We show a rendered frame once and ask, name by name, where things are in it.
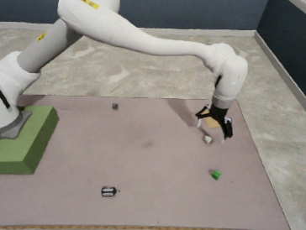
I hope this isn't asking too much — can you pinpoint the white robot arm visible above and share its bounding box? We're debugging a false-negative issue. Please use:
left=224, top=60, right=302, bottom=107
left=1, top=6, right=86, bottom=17
left=0, top=0, right=248, bottom=139

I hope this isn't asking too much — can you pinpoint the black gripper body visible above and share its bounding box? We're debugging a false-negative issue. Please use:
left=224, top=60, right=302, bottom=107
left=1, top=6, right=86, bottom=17
left=209, top=103, right=229, bottom=121

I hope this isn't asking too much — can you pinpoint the green die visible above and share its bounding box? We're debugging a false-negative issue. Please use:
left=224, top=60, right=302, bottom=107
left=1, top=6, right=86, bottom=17
left=211, top=170, right=221, bottom=180

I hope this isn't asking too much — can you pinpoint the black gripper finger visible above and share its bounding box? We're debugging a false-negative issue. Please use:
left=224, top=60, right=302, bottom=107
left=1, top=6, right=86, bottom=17
left=216, top=116, right=233, bottom=144
left=195, top=104, right=214, bottom=128

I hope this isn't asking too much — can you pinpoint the tan flat mat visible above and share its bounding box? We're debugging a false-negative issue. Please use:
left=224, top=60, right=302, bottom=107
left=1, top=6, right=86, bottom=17
left=201, top=110, right=220, bottom=128

